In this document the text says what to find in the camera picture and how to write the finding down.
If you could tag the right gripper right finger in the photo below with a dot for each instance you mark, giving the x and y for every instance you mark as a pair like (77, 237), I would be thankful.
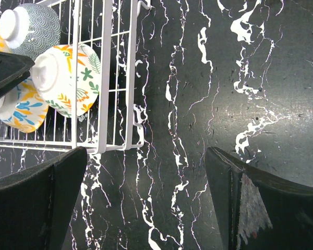
(256, 209)

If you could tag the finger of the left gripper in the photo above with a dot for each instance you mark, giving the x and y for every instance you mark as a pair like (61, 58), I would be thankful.
(13, 70)

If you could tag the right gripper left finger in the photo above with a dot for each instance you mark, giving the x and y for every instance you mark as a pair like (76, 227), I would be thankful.
(36, 204)

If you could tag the orange blue floral bowl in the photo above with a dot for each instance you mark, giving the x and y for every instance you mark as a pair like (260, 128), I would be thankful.
(23, 108)

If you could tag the white leaf patterned bowl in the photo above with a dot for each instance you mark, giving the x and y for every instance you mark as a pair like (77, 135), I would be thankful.
(53, 78)

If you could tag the red rimmed patterned bowl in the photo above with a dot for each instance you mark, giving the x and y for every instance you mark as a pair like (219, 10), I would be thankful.
(30, 29)

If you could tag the white wire dish rack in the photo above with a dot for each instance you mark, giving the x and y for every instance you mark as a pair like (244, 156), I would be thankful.
(110, 29)

